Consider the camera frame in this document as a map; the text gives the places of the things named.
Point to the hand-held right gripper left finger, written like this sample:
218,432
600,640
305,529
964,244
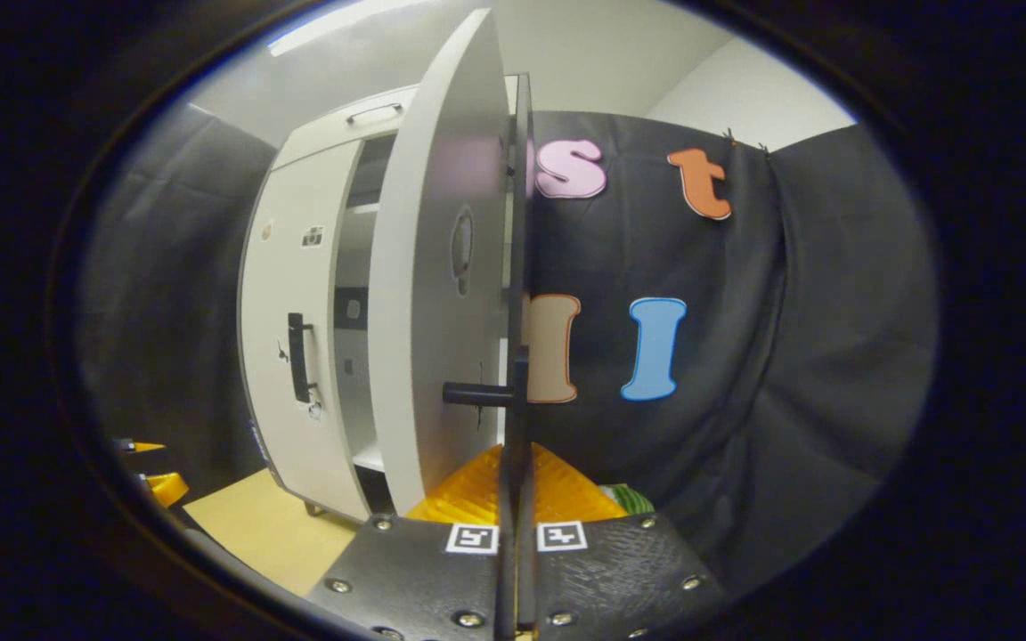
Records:
424,579

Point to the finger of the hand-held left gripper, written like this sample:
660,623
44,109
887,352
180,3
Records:
167,490
148,446

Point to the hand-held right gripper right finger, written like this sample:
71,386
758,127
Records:
620,579

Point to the white cabinet door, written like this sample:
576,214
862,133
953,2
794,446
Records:
433,312
281,267

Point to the white double-door shoe cabinet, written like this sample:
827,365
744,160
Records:
353,258

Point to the white cabinet drawer front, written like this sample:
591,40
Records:
335,138

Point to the watermelon slice toy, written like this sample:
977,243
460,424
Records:
633,499

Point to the blue and white book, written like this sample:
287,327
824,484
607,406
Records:
257,438

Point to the black backdrop cloth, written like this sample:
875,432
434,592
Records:
789,356

